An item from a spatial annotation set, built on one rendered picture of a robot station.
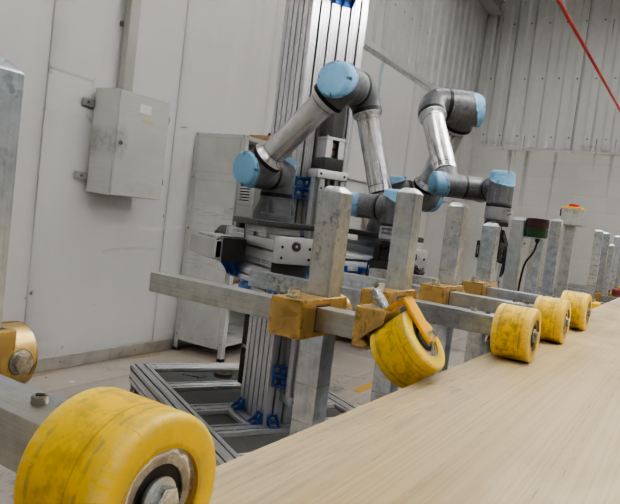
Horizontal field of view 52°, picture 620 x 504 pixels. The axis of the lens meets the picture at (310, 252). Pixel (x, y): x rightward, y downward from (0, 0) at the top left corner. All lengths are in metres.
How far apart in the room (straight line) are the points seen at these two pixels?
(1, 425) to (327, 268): 0.56
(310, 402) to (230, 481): 0.46
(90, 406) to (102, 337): 3.88
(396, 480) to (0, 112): 0.37
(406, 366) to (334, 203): 0.24
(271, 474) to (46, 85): 3.44
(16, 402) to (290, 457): 0.20
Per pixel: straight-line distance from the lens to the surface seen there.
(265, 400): 2.56
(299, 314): 0.79
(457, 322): 1.00
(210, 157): 4.46
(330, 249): 0.85
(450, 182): 1.99
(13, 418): 0.36
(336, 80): 1.97
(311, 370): 0.88
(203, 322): 4.46
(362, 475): 0.47
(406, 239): 1.07
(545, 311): 1.20
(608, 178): 9.87
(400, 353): 0.74
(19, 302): 3.78
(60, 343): 4.00
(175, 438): 0.31
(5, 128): 0.49
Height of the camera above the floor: 1.08
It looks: 3 degrees down
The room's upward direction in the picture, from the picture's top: 7 degrees clockwise
